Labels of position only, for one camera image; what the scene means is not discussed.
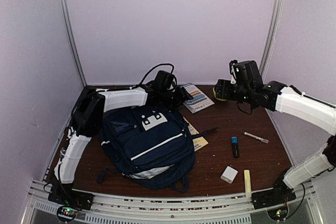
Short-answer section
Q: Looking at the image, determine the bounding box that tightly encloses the yellow pink spine paperback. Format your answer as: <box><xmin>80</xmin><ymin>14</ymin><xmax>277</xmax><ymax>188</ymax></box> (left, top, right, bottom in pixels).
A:
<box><xmin>184</xmin><ymin>118</ymin><xmax>208</xmax><ymax>152</ymax></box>

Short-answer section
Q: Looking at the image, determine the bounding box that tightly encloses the white charger box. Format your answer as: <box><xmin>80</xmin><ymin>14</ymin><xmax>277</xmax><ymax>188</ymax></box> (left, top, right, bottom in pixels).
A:
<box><xmin>220</xmin><ymin>166</ymin><xmax>238</xmax><ymax>184</ymax></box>

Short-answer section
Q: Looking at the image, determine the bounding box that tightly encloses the grey marker pen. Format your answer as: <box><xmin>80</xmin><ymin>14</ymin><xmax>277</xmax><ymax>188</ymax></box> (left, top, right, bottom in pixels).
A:
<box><xmin>243</xmin><ymin>132</ymin><xmax>269</xmax><ymax>144</ymax></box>

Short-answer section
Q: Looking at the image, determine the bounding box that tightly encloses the navy blue student backpack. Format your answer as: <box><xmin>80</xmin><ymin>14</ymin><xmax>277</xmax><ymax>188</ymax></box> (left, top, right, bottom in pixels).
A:
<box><xmin>96</xmin><ymin>100</ymin><xmax>219</xmax><ymax>193</ymax></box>

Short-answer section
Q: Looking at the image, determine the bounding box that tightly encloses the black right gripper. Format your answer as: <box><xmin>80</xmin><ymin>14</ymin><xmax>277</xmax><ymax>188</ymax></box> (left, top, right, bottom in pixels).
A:
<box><xmin>214</xmin><ymin>79</ymin><xmax>253</xmax><ymax>104</ymax></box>

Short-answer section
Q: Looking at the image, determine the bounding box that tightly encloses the pale yellow highlighter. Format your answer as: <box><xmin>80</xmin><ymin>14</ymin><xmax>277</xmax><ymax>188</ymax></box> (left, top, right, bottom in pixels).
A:
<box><xmin>244</xmin><ymin>169</ymin><xmax>251</xmax><ymax>198</ymax></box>

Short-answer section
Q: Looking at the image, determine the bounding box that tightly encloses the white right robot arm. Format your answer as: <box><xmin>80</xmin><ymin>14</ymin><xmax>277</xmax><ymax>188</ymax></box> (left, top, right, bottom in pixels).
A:
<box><xmin>213</xmin><ymin>60</ymin><xmax>335</xmax><ymax>204</ymax></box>

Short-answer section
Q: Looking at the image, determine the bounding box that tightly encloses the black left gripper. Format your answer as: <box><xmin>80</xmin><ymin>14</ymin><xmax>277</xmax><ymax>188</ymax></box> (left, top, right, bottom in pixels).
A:
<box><xmin>160</xmin><ymin>85</ymin><xmax>194</xmax><ymax>112</ymax></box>

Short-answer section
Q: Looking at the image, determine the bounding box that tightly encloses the left aluminium corner post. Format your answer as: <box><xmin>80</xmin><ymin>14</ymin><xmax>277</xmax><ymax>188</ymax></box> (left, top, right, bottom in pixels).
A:
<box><xmin>60</xmin><ymin>0</ymin><xmax>87</xmax><ymax>87</ymax></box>

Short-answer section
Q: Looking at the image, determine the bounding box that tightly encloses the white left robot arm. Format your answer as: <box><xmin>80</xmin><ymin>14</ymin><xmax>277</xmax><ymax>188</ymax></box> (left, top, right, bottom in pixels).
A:
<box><xmin>49</xmin><ymin>70</ymin><xmax>195</xmax><ymax>206</ymax></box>

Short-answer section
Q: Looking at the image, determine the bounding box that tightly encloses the blue striped reader book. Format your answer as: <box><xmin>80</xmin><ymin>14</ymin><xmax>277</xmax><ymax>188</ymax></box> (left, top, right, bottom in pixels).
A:
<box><xmin>182</xmin><ymin>83</ymin><xmax>215</xmax><ymax>114</ymax></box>

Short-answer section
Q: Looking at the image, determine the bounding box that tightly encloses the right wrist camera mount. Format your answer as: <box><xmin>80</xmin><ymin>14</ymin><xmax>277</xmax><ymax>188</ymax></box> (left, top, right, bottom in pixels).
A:
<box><xmin>229</xmin><ymin>59</ymin><xmax>238</xmax><ymax>84</ymax></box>

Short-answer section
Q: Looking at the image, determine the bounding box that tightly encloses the lime green plastic bowl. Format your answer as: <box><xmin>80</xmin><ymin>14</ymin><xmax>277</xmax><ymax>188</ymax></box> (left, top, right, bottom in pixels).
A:
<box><xmin>213</xmin><ymin>85</ymin><xmax>228</xmax><ymax>102</ymax></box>

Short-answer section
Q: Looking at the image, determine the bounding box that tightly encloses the right aluminium corner post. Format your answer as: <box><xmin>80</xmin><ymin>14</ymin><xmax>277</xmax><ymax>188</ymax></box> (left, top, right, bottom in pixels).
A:
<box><xmin>259</xmin><ymin>0</ymin><xmax>284</xmax><ymax>80</ymax></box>

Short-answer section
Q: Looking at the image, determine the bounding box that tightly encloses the blue black highlighter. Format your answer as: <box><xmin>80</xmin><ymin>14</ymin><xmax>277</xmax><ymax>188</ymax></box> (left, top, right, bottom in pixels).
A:
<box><xmin>231</xmin><ymin>136</ymin><xmax>240</xmax><ymax>158</ymax></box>

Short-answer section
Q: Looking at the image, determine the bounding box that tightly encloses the aluminium corner post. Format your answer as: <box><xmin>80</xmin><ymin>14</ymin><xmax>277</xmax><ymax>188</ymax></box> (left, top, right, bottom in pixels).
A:
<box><xmin>60</xmin><ymin>0</ymin><xmax>87</xmax><ymax>87</ymax></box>
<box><xmin>259</xmin><ymin>0</ymin><xmax>284</xmax><ymax>80</ymax></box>

